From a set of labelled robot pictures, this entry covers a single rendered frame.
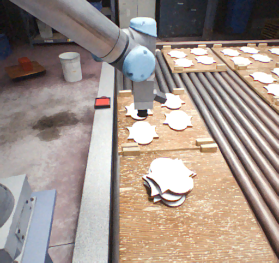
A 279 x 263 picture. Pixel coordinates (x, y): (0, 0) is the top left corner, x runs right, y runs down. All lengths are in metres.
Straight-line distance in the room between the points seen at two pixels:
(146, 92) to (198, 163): 0.29
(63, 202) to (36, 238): 1.16
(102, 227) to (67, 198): 1.26
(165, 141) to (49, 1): 0.59
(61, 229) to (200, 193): 1.24
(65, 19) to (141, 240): 0.50
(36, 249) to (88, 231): 0.14
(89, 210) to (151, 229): 0.18
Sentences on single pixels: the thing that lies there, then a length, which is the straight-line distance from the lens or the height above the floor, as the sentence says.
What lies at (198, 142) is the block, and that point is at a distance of 0.81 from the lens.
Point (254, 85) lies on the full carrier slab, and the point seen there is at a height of 0.94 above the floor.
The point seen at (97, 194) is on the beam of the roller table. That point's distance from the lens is 0.70.
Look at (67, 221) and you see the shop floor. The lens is 1.77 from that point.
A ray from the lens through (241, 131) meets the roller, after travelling 0.99.
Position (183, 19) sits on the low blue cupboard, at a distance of 5.69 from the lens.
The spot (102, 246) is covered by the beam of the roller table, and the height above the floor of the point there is 0.92.
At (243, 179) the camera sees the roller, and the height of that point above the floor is 0.92.
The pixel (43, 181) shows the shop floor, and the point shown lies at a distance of 2.06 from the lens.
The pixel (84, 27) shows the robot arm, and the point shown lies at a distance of 0.44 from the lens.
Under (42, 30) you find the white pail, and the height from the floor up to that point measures 0.29.
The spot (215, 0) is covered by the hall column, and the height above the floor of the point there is 0.85.
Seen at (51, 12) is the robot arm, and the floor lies 1.40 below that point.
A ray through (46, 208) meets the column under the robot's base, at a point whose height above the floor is 0.87.
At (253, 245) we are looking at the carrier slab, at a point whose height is 0.94.
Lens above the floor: 1.47
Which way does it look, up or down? 36 degrees down
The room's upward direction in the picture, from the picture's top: straight up
